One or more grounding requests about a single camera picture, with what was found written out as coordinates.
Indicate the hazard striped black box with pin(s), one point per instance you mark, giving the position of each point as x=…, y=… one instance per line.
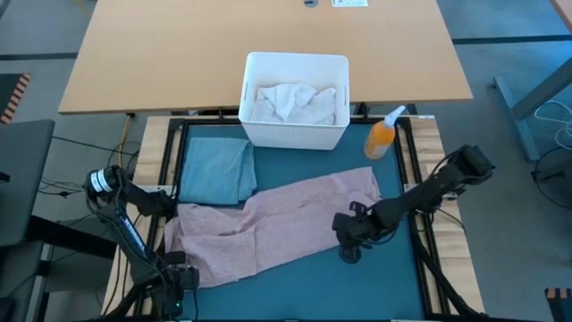
x=558, y=302

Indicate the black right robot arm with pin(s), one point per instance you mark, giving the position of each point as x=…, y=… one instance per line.
x=438, y=183

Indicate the light blue denim jeans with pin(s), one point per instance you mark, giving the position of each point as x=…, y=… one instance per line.
x=214, y=170

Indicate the large white cloth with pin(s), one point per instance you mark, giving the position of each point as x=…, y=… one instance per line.
x=313, y=109

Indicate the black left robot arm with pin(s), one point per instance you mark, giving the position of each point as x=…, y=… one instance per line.
x=129, y=232

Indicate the tan wooden desk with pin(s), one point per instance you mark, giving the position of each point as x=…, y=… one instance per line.
x=179, y=58

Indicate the white card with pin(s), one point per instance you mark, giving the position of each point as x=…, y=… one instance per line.
x=350, y=2

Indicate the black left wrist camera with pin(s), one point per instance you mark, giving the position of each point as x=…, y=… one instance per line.
x=175, y=257

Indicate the pink garment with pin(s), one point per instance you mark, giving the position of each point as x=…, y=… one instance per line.
x=268, y=232

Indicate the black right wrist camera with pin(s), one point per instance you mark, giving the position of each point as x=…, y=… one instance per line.
x=357, y=207

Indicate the orange spray bottle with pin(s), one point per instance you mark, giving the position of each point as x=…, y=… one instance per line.
x=380, y=141

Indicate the white plastic laundry bin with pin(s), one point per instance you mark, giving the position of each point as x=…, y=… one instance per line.
x=290, y=136

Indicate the grey desk grommet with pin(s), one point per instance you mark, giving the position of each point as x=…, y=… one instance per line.
x=311, y=2

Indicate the grey desk leg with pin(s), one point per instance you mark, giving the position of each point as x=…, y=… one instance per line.
x=536, y=98

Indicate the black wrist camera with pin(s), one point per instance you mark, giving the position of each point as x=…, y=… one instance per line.
x=357, y=207
x=175, y=257

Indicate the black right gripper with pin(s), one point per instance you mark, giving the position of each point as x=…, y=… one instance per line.
x=362, y=226

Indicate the black aluminium table frame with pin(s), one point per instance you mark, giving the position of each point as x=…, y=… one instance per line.
x=172, y=147

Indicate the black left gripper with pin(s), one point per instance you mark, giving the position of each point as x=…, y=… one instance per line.
x=176, y=286

